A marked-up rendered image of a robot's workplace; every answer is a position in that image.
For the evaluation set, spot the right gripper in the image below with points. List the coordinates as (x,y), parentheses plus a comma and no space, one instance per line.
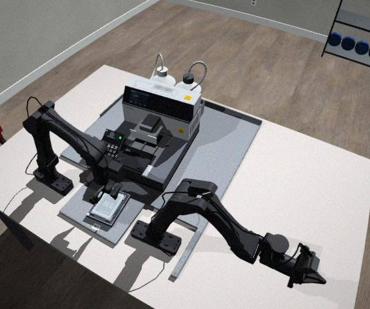
(293,269)

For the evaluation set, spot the black raised edge strip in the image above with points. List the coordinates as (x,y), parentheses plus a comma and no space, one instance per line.
(206,101)

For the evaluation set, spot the white multi-well plate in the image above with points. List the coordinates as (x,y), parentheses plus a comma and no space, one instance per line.
(107,206)

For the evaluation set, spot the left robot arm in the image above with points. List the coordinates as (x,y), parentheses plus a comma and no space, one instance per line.
(50,120)

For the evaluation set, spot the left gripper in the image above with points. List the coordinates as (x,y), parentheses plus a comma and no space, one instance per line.
(95,184)

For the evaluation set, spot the white plastic bottle with cap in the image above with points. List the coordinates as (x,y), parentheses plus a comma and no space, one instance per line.
(163,77)

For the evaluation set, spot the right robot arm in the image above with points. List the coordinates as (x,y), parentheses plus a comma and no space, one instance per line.
(242,244)

